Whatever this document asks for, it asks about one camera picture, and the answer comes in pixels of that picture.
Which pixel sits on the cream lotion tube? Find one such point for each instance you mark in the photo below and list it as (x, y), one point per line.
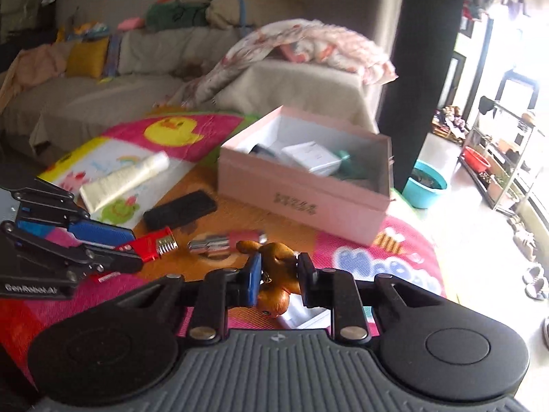
(98, 193)

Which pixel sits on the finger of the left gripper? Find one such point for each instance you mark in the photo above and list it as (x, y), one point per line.
(33, 247)
(40, 207)

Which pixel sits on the red plastic basin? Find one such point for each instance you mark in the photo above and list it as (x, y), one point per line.
(475, 160)

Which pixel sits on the black remote control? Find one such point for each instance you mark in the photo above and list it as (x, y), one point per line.
(180, 211)

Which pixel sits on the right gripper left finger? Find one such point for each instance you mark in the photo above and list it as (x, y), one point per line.
(220, 291)

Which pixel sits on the white apple product box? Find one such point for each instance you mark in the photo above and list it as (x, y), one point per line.
(312, 157)

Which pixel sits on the metal balcony shelf rack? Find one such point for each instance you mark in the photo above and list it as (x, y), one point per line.
(504, 138)

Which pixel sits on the white wall plug adapter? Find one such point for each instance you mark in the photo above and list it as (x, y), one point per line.
(297, 316)

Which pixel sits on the floral pink blanket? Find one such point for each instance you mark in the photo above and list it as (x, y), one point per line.
(296, 41)

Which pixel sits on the teal plastic toy tool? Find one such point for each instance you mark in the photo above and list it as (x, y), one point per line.
(348, 169)

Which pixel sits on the grey slippers pair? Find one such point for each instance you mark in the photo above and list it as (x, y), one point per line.
(536, 283)

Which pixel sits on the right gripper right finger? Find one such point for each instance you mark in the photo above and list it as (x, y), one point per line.
(334, 290)

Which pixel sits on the beige pillow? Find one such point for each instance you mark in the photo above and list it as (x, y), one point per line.
(226, 14)

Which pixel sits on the teal plastic basin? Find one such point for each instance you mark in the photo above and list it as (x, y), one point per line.
(424, 186)

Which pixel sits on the yellow cushion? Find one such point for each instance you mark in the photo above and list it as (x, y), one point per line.
(87, 59)

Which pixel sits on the beige sofa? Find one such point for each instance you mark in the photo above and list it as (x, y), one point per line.
(45, 113)

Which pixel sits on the pink cardboard box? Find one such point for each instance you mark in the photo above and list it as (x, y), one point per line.
(251, 169)

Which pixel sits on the brown toy dog figurine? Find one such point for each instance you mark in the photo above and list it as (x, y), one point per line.
(279, 275)

